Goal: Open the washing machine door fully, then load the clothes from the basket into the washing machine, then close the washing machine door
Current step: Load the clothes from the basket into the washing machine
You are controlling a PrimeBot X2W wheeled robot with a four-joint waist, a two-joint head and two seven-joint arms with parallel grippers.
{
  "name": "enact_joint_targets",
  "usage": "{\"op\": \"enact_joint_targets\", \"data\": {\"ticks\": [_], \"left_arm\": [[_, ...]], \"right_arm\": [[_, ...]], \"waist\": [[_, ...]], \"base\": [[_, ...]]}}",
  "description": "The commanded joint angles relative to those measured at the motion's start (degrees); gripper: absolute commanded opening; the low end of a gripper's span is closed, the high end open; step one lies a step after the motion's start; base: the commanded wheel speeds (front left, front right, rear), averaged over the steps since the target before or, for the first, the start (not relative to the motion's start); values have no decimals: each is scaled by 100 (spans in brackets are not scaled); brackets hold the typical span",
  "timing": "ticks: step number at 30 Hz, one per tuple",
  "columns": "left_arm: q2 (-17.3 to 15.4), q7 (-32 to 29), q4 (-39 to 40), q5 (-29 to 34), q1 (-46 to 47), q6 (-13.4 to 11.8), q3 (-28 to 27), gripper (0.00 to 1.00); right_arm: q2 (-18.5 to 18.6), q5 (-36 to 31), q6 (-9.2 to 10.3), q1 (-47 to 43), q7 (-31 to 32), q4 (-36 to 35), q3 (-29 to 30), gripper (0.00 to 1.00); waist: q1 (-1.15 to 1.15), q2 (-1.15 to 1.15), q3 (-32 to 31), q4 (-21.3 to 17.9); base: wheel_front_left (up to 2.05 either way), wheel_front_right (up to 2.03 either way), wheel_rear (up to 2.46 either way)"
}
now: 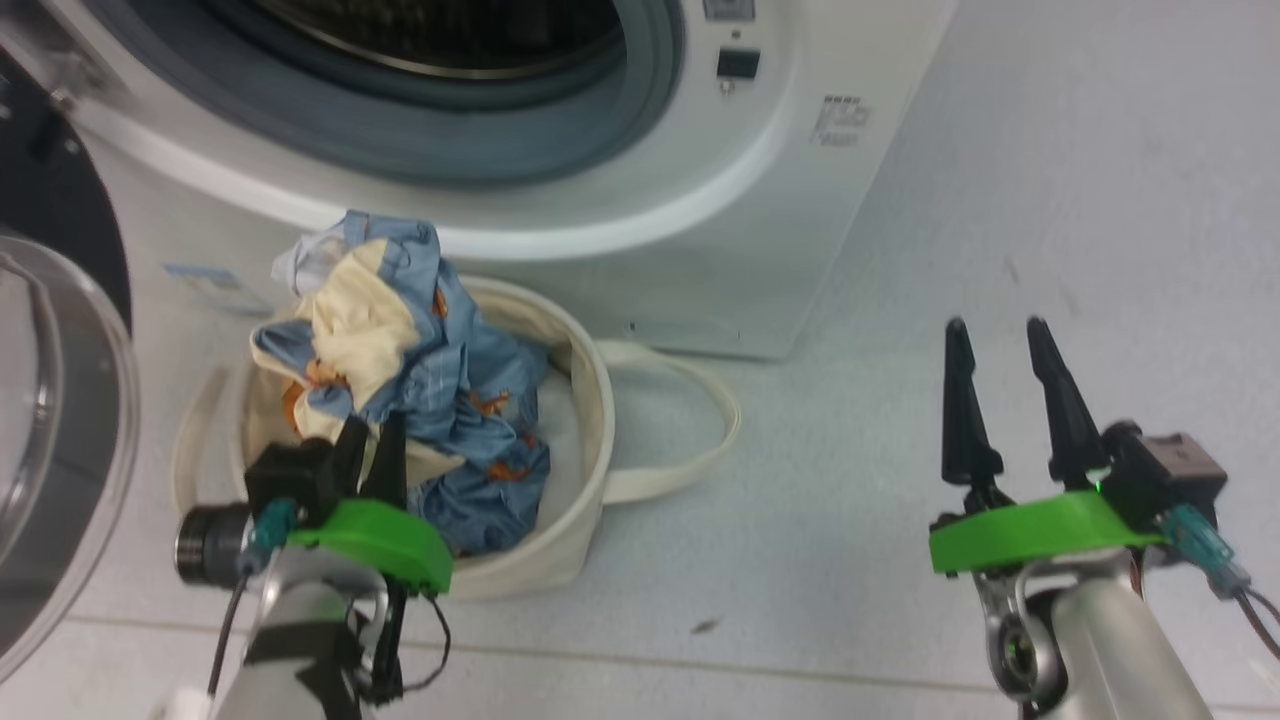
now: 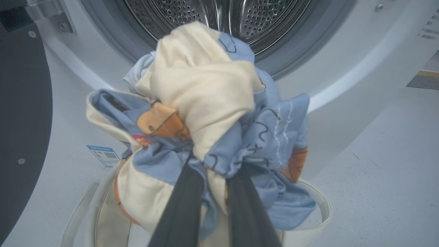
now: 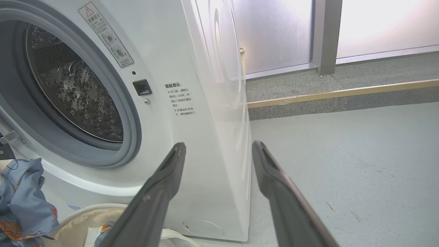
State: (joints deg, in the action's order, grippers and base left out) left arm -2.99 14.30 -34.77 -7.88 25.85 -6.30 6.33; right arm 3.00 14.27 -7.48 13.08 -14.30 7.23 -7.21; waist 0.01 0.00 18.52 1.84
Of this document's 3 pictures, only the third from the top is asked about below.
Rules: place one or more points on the wooden floor edge strip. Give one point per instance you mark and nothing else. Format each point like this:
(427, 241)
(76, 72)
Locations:
(343, 92)

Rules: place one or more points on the plain white garment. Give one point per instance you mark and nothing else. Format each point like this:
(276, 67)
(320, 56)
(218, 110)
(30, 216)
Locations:
(92, 238)

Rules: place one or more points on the perforated steel washer drum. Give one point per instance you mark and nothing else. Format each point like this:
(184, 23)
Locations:
(75, 92)

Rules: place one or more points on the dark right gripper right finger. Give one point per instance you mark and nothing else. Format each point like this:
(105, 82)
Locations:
(288, 212)

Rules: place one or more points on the frosted glass window pane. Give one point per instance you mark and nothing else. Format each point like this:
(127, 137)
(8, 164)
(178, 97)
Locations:
(274, 34)
(387, 24)

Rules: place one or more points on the black door latch socket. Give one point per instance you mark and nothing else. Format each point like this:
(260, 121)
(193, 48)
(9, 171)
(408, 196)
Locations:
(142, 87)

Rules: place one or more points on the white warning sticker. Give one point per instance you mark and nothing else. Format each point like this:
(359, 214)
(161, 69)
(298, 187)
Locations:
(106, 34)

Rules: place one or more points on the blue orange cream patterned garment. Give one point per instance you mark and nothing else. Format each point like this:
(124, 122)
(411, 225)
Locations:
(24, 202)

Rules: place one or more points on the metal door hinge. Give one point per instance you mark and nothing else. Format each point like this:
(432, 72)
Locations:
(8, 137)

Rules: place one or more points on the round white filter cover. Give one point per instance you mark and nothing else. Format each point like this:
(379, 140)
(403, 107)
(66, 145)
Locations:
(202, 228)

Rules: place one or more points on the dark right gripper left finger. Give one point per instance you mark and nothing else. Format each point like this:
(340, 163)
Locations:
(151, 206)

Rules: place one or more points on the woven wicker basket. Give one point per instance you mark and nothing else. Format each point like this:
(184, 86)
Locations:
(242, 61)

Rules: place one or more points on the white front-load washing machine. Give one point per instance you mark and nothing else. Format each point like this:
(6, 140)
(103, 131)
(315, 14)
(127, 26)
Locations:
(205, 154)

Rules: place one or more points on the cream canvas laundry basket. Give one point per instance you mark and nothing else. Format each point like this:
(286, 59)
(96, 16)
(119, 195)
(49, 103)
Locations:
(79, 223)

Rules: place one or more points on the grey window pillar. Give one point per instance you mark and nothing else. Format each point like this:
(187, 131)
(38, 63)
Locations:
(325, 34)

